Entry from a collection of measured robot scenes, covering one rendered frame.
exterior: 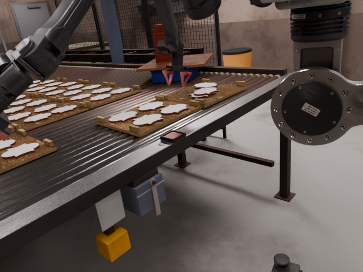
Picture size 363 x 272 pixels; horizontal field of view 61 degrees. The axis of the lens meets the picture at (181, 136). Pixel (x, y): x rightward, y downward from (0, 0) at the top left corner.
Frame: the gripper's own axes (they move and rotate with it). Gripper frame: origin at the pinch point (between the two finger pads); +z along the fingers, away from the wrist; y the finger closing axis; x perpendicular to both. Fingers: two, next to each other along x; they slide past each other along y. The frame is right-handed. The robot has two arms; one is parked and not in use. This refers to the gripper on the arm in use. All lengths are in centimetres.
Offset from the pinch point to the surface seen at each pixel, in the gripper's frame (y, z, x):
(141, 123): 1.6, 16.9, -24.3
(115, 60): -173, -9, 95
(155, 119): 3.9, 15.2, -17.5
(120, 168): 23, 26, -53
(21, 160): -15, 29, -70
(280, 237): 42, 93, 59
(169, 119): 8.6, 15.2, -13.3
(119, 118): -14.8, 17.3, -23.9
